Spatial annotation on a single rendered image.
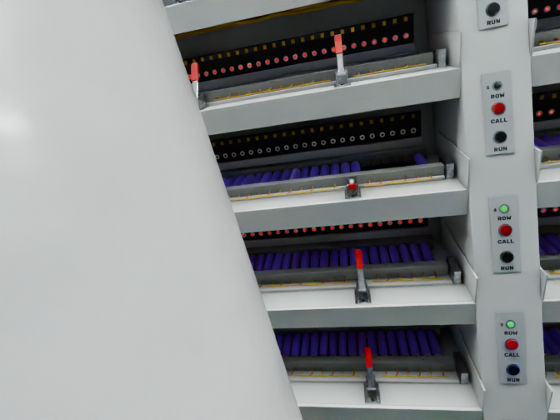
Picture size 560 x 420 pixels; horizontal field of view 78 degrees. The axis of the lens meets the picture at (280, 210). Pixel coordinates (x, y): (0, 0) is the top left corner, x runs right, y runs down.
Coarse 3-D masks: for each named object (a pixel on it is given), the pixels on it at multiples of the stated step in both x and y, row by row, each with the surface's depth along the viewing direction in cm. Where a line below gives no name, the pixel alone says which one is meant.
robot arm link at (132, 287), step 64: (0, 0) 2; (64, 0) 2; (128, 0) 3; (0, 64) 2; (64, 64) 2; (128, 64) 3; (0, 128) 2; (64, 128) 2; (128, 128) 3; (192, 128) 4; (0, 192) 2; (64, 192) 2; (128, 192) 2; (192, 192) 3; (0, 256) 2; (64, 256) 2; (128, 256) 2; (192, 256) 3; (0, 320) 2; (64, 320) 2; (128, 320) 2; (192, 320) 3; (256, 320) 4; (0, 384) 2; (64, 384) 2; (128, 384) 2; (192, 384) 2; (256, 384) 3
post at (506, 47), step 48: (432, 0) 65; (480, 48) 52; (528, 48) 51; (480, 96) 53; (528, 96) 52; (480, 144) 54; (528, 144) 52; (480, 192) 54; (528, 192) 53; (480, 240) 55; (528, 240) 54; (480, 288) 56; (528, 288) 55; (480, 336) 57; (528, 336) 55; (528, 384) 56
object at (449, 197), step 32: (256, 160) 78; (288, 160) 77; (448, 160) 60; (320, 192) 64; (384, 192) 59; (416, 192) 57; (448, 192) 55; (256, 224) 63; (288, 224) 62; (320, 224) 61
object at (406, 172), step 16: (320, 176) 65; (336, 176) 63; (352, 176) 62; (368, 176) 62; (384, 176) 61; (400, 176) 61; (416, 176) 61; (240, 192) 67; (256, 192) 67; (272, 192) 66; (288, 192) 64; (304, 192) 63
